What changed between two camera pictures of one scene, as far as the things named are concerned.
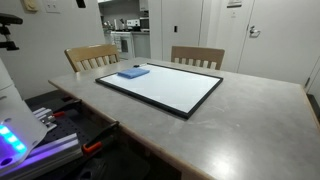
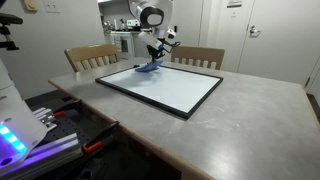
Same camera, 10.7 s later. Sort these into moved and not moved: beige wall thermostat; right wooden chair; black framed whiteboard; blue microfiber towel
Moved: blue microfiber towel
Not moved: black framed whiteboard; right wooden chair; beige wall thermostat
